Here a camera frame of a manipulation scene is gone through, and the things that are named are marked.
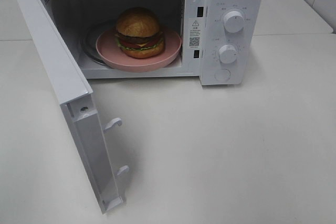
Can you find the round door release button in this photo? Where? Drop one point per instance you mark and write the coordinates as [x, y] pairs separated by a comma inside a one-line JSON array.
[[223, 75]]

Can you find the burger with sesame-free bun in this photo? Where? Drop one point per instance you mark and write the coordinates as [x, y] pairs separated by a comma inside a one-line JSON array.
[[138, 33]]

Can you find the white timer knob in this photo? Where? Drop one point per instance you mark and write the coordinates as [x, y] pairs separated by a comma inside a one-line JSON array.
[[227, 54]]

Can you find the pink round plate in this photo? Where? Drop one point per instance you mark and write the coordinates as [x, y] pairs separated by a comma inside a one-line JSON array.
[[109, 51]]

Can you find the white microwave door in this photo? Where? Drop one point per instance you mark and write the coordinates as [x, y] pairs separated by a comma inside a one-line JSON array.
[[74, 95]]

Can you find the warning label with QR code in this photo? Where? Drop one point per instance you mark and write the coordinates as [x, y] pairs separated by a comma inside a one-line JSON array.
[[195, 32]]

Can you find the white microwave oven body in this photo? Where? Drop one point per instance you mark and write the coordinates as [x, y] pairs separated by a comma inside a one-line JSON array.
[[73, 17]]

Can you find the glass microwave turntable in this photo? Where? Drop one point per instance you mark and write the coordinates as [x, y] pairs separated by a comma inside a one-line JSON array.
[[89, 39]]

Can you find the upper white control knob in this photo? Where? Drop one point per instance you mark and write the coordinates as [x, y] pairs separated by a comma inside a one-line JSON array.
[[233, 21]]

